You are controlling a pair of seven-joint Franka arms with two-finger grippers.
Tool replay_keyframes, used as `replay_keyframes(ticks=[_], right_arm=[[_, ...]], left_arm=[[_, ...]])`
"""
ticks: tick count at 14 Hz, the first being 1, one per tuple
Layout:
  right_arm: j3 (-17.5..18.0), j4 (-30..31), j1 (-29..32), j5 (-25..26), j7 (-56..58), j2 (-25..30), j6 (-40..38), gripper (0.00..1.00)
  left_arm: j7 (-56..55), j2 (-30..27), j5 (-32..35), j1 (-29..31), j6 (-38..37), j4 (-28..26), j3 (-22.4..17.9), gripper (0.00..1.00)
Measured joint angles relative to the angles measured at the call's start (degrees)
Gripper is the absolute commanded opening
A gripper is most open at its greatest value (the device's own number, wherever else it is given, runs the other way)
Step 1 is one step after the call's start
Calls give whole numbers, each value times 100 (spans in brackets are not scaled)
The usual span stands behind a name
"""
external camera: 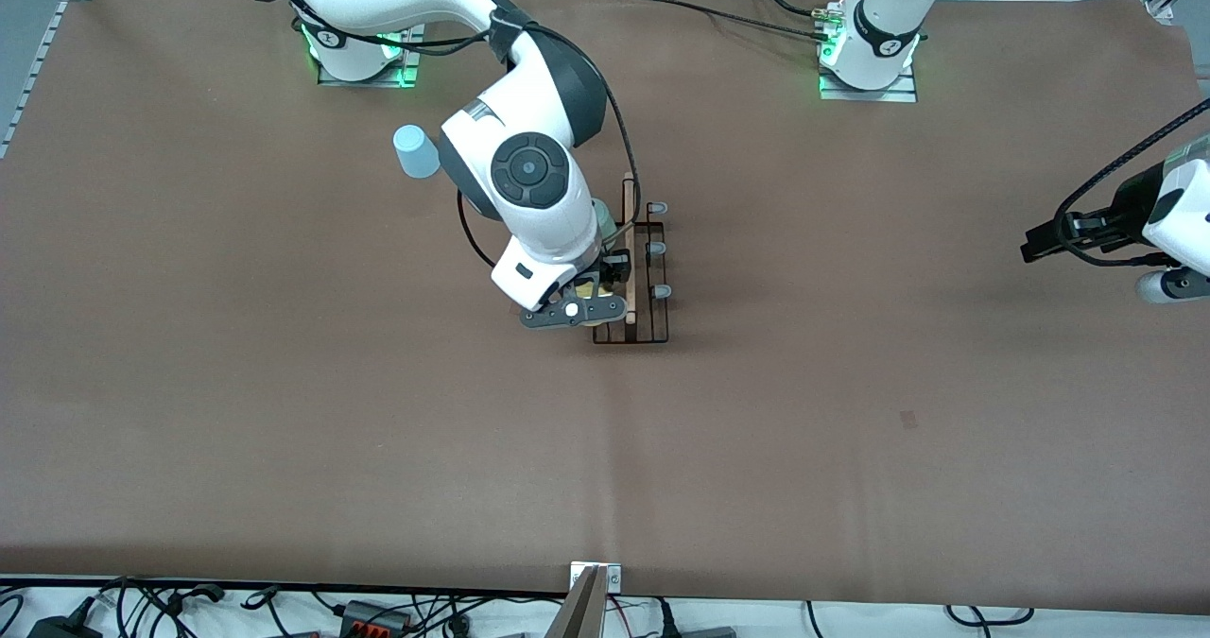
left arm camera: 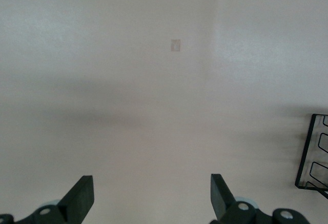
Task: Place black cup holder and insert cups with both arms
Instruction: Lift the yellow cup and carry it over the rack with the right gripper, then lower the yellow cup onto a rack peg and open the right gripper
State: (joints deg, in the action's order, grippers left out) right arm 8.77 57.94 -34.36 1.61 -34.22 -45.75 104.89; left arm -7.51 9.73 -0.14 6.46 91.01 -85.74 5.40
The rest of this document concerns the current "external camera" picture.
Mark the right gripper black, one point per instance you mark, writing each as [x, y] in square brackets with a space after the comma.
[615, 265]

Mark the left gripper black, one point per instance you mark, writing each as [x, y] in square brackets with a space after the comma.
[1123, 205]

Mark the mint green plastic cup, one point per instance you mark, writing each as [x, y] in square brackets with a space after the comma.
[606, 222]

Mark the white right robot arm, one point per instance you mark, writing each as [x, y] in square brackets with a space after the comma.
[529, 170]

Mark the light blue plastic cup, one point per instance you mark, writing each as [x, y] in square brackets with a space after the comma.
[414, 154]

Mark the brown table cover sheet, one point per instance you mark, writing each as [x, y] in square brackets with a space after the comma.
[605, 449]

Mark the grey metal beam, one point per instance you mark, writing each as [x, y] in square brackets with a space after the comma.
[581, 614]

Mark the black orange connector box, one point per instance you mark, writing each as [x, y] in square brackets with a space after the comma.
[373, 619]

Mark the perforated metal strip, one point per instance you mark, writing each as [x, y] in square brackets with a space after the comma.
[38, 61]

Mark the black power adapter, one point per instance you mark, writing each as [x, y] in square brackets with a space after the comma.
[61, 627]

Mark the left arm aluminium base plate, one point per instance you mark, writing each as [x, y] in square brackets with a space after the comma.
[870, 95]

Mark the silver metal bracket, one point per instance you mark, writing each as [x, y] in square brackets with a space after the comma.
[613, 577]

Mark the right arm aluminium base plate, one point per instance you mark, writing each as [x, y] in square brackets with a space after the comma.
[364, 81]

